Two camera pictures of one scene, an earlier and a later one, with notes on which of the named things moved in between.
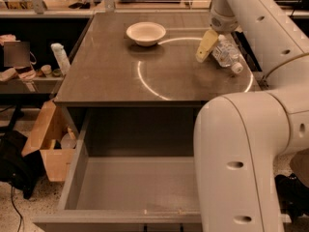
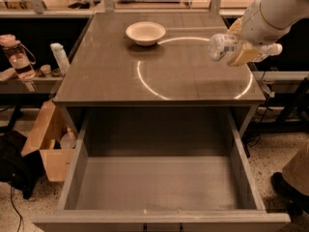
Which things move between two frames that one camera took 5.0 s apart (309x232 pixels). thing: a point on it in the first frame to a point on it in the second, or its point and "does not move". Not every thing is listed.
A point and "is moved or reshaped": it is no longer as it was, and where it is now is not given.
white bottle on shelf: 62,57 does not move
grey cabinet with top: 137,76 does not move
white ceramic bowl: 146,33 does not move
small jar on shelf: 46,70 does not move
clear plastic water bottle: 226,53 is moved or reshaped
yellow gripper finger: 207,45 to 245,55
